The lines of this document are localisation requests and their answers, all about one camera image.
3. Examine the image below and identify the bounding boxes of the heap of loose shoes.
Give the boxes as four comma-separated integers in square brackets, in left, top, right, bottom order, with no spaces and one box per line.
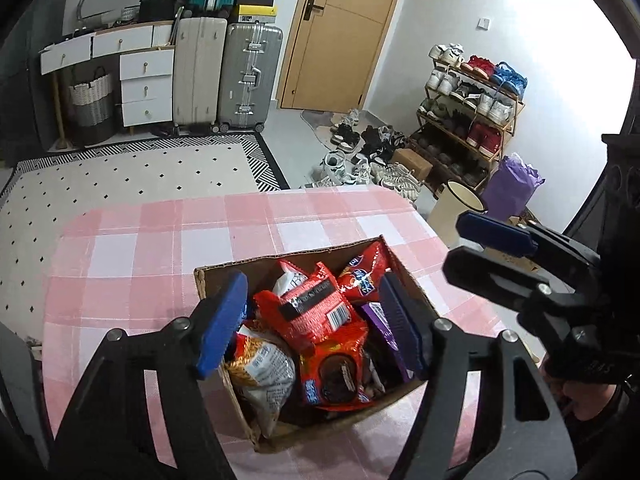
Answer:
[307,107,426,206]

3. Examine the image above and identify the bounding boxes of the cream waste bin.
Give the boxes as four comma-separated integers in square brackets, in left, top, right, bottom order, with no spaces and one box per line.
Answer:
[427,181,487,248]

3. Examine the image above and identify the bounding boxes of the rows of stored sneakers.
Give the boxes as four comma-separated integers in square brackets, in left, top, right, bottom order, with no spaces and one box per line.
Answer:
[419,42,528,186]

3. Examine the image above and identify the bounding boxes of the dark grey refrigerator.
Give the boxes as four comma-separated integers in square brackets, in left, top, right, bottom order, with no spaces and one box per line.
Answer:
[0,0,68,166]

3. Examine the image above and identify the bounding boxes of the brown cardboard box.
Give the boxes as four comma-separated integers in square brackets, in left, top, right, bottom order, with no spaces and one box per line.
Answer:
[194,234,441,453]

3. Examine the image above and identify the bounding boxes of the white desk with drawers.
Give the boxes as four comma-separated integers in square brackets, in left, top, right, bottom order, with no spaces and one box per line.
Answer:
[40,22,176,136]

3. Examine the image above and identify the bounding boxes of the grey doormat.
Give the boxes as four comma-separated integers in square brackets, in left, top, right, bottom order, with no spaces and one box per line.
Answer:
[300,109,351,148]

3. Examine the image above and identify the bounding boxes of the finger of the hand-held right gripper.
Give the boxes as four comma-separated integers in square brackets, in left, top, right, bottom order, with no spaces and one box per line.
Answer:
[456,211,601,288]
[442,247,556,313]

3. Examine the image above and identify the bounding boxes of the red cracker packet blue label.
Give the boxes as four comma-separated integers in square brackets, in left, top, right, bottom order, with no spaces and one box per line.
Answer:
[337,240,393,306]

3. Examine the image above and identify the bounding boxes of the person's right forearm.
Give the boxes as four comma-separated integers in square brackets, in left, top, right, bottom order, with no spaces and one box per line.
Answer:
[565,385,640,480]

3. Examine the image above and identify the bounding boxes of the dotted rug with striped border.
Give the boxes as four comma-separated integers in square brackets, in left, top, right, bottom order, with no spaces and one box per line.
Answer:
[0,132,291,333]

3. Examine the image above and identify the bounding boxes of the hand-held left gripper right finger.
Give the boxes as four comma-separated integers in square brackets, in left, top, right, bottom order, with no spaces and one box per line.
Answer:
[379,271,573,480]

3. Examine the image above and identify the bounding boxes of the tan wooden door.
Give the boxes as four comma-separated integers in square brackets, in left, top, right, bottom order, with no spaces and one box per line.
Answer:
[276,0,411,111]

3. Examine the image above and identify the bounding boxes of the beige suitcase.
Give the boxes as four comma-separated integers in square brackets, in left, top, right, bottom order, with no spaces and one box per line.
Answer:
[172,16,228,133]

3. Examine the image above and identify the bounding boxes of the purple bag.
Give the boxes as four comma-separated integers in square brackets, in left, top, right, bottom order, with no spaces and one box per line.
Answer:
[482,155,546,223]

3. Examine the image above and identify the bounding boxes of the yellow black shoe box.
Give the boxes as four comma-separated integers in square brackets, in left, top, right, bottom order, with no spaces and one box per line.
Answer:
[230,5,278,24]

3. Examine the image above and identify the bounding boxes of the red packet with dark stripe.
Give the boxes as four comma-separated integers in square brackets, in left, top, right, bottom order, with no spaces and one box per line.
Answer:
[252,261,368,356]

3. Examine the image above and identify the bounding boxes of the woven laundry basket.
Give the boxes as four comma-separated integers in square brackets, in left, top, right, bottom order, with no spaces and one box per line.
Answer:
[67,67,117,145]

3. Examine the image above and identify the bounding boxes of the pink checkered tablecloth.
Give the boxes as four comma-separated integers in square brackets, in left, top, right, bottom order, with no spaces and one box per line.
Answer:
[40,184,511,480]

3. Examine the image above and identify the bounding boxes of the red sandwich cookie packet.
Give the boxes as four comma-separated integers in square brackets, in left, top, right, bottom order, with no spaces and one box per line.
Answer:
[300,325,373,408]

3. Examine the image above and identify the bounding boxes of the wooden shoe rack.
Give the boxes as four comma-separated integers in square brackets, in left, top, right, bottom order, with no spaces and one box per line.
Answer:
[416,60,526,193]

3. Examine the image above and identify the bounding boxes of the person's right hand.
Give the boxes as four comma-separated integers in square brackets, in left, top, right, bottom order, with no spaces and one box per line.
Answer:
[560,380,621,421]

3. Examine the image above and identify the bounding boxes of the silver purple snack packet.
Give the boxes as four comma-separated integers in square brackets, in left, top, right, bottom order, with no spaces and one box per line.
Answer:
[360,302,411,381]

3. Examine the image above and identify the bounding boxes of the silver suitcase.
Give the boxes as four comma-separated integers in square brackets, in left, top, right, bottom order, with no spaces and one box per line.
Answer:
[216,22,284,133]

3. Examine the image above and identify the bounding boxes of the black storage case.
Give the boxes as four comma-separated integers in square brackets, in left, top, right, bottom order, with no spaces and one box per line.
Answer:
[139,0,176,21]

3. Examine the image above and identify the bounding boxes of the small closed cardboard box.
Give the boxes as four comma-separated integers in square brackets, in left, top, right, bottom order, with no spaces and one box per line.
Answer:
[390,148,433,181]

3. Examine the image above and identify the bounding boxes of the white orange noodle packet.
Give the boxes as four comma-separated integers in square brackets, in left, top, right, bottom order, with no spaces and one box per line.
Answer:
[272,260,308,298]
[225,332,296,436]

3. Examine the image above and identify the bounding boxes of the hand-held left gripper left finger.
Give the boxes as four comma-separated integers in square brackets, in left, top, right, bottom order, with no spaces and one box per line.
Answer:
[50,270,249,480]

